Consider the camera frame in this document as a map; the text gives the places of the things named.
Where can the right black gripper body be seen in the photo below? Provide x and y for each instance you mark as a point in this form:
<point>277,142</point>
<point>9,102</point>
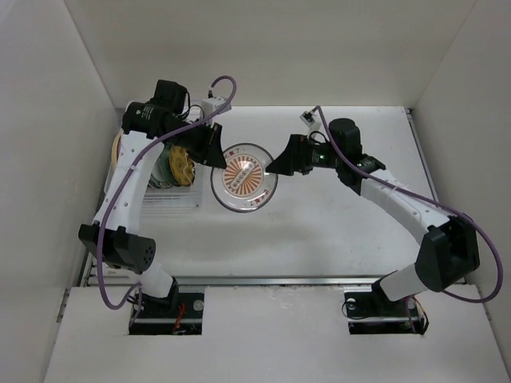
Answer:
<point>322,155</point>

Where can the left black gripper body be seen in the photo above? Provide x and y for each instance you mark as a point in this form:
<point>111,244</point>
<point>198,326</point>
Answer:
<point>196,141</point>

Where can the yellow patterned plate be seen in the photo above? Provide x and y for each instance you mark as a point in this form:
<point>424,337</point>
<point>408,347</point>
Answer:
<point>182,168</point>

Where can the blue floral green plate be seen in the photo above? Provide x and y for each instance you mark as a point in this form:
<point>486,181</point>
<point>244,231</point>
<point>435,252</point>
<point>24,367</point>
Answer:
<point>165,176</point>

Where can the white orange sunburst plate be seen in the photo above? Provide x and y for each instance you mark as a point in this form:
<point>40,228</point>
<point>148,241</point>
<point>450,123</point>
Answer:
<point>244,186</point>

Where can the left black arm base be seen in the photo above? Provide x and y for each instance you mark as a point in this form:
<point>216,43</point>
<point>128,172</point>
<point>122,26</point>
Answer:
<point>182,318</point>

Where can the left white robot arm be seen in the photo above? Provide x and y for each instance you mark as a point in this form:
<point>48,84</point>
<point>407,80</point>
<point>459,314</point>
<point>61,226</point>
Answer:
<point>146,127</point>

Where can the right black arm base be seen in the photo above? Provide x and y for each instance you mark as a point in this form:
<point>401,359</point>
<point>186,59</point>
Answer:
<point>368,314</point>

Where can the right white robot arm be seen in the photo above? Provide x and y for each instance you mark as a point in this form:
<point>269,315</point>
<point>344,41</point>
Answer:
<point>448,249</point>

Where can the green rimmed white plate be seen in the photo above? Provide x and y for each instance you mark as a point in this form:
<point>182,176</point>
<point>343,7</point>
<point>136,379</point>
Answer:
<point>156,179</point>

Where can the beige plate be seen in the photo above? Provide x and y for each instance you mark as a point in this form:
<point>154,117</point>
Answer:
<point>115,150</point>

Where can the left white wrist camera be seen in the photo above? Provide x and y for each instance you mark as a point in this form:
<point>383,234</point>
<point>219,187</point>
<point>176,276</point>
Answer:
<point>210,104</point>

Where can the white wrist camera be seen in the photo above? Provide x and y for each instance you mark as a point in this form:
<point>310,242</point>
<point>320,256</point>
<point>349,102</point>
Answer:
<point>210,104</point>
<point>312,121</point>

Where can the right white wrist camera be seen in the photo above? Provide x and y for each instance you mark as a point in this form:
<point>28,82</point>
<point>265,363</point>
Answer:
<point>312,121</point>

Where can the white wire dish rack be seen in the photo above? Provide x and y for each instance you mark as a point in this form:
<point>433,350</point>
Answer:
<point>172,201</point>

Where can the aluminium table frame rail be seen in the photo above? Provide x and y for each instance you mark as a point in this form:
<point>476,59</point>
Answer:
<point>313,227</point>

